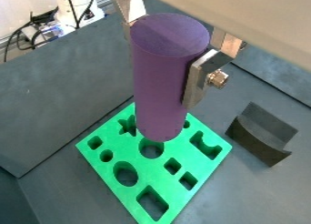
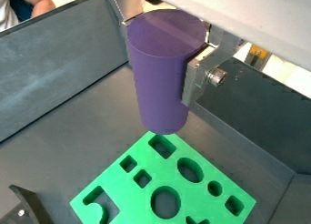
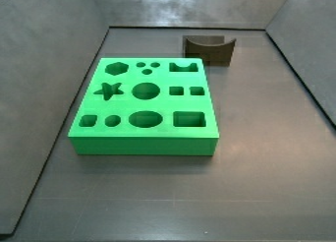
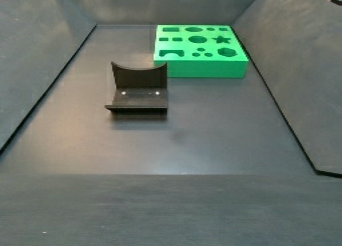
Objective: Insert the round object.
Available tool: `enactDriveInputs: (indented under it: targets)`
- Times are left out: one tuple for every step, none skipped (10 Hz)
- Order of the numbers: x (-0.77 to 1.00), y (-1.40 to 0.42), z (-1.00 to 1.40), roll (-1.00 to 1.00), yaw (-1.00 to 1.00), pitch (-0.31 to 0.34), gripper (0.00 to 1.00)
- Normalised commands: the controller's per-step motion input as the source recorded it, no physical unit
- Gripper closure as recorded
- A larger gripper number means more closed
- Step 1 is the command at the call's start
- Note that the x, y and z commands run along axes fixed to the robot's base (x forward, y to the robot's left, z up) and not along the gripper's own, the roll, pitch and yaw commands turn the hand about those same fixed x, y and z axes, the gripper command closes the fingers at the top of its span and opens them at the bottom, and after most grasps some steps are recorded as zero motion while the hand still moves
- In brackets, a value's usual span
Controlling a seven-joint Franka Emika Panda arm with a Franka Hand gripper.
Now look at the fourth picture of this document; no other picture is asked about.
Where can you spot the black curved holder stand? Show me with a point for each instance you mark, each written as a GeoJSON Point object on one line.
{"type": "Point", "coordinates": [140, 88]}

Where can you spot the green shape sorter box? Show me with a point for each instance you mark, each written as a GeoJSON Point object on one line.
{"type": "Point", "coordinates": [199, 51]}

